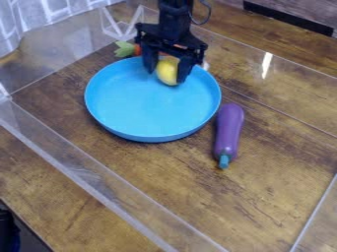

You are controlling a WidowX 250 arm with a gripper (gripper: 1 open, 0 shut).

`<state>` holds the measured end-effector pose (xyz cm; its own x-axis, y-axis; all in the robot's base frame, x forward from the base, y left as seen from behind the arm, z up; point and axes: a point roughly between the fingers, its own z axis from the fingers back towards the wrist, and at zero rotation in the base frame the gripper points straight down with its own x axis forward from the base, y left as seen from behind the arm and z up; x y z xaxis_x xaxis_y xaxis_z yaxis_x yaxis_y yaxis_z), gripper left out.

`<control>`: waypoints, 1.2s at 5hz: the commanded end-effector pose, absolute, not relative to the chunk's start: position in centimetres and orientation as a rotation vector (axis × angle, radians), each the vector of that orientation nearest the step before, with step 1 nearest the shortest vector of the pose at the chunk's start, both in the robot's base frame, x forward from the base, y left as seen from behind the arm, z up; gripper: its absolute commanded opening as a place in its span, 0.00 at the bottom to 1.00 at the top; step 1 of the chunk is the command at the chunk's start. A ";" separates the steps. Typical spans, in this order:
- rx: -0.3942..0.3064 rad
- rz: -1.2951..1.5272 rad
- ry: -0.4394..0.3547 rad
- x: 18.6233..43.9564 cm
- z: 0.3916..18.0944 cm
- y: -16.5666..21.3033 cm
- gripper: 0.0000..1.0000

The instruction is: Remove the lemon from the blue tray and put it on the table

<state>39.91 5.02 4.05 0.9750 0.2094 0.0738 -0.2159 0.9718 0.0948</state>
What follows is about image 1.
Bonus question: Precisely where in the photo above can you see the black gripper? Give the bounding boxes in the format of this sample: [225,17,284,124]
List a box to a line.
[134,23,209,83]

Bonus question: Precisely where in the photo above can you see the yellow lemon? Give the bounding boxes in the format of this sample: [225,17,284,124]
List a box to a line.
[156,56,180,86]

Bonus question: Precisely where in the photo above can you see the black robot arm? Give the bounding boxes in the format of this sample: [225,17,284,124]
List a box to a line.
[134,0,209,83]

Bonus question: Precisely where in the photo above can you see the blue round tray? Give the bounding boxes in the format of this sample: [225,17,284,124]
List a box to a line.
[85,57,221,143]

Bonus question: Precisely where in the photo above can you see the orange toy carrot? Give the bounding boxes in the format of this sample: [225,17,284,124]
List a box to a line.
[114,40,190,59]

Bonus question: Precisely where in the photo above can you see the purple toy eggplant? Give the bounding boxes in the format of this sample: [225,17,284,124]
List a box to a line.
[213,102,245,169]

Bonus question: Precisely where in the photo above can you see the black bar in background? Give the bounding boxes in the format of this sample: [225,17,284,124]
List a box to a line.
[244,0,335,37]

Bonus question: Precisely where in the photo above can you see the white patterned curtain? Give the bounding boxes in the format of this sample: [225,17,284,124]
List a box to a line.
[0,0,128,58]

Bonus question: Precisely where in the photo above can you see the black cable loop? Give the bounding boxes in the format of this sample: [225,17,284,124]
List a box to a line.
[189,0,213,27]

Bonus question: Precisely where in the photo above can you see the clear acrylic enclosure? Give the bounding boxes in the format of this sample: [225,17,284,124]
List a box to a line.
[0,3,337,252]

